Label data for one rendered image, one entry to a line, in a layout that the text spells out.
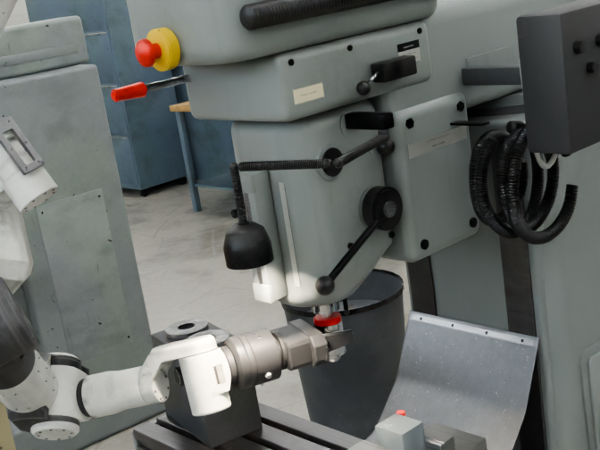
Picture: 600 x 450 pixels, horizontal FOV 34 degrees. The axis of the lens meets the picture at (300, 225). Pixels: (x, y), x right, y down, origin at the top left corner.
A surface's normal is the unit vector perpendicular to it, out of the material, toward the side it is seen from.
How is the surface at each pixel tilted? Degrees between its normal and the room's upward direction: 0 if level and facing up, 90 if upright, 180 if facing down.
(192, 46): 90
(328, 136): 90
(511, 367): 63
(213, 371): 75
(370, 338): 94
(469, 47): 90
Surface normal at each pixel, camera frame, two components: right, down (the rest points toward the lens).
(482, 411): -0.63, -0.44
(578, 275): 0.67, 0.07
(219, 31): -0.14, 0.28
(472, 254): -0.73, 0.29
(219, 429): 0.51, 0.15
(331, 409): -0.46, 0.36
